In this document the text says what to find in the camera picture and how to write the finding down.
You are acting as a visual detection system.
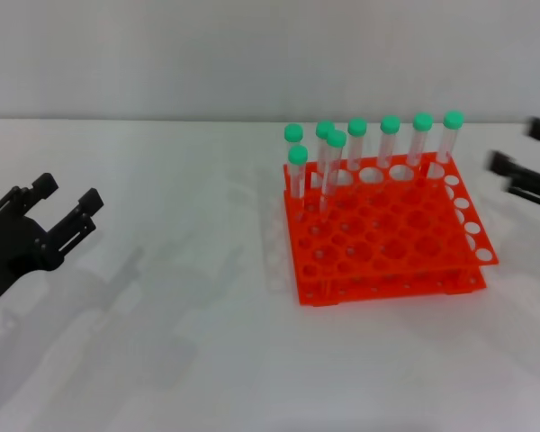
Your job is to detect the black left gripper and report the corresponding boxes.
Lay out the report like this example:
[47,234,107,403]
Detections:
[0,172,106,312]

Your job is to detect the green-capped clear test tube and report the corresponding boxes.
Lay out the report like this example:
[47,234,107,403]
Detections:
[315,120,336,181]
[283,123,305,149]
[318,129,348,215]
[407,112,435,170]
[345,117,368,175]
[435,110,465,166]
[376,114,401,172]
[287,144,310,213]

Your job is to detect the orange test tube rack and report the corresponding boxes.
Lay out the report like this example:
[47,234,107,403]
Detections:
[282,151,500,309]

